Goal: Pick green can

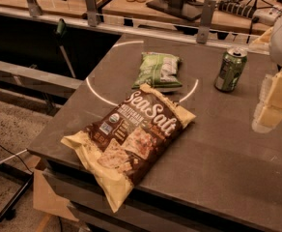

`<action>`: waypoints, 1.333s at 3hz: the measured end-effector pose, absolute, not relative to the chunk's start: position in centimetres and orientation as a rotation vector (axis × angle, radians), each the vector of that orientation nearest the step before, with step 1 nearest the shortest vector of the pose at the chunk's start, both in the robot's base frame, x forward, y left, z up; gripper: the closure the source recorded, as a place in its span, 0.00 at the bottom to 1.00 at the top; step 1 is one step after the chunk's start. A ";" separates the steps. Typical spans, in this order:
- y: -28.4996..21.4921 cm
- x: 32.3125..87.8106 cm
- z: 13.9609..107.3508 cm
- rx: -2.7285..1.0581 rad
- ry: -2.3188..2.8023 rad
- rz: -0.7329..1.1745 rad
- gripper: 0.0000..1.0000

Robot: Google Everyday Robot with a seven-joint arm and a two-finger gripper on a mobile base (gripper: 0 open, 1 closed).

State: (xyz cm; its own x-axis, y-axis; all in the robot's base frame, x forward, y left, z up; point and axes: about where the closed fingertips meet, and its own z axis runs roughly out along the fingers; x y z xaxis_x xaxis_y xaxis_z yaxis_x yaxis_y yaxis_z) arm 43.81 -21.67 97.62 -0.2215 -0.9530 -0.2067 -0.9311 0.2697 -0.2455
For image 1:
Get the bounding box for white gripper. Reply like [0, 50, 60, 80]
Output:
[248, 15, 282, 133]

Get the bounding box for green soda can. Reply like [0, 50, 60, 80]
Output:
[214, 46, 247, 92]

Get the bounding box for white power adapter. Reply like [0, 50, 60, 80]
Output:
[253, 8, 282, 26]

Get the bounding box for black power strip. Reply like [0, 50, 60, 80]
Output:
[218, 0, 256, 19]

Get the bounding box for green snack bag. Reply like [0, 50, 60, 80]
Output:
[132, 52, 182, 89]

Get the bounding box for black monitor stand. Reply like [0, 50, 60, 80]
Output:
[146, 0, 203, 21]

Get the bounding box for brown sea salt chip bag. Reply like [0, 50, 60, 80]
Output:
[61, 84, 195, 212]

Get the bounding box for black tripod leg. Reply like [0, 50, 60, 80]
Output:
[0, 174, 34, 223]

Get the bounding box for grey metal bracket right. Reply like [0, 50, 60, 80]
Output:
[196, 0, 216, 44]

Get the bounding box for grey metal bracket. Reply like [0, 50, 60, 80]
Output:
[196, 0, 216, 44]
[26, 0, 42, 17]
[85, 0, 99, 27]

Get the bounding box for metal rail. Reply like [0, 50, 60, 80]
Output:
[0, 6, 268, 54]

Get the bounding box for grey metal bracket middle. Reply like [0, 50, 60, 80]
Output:
[85, 0, 99, 27]

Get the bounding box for green handled tool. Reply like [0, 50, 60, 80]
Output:
[54, 17, 77, 79]

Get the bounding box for grey metal bracket left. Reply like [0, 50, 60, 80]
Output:
[26, 0, 42, 17]

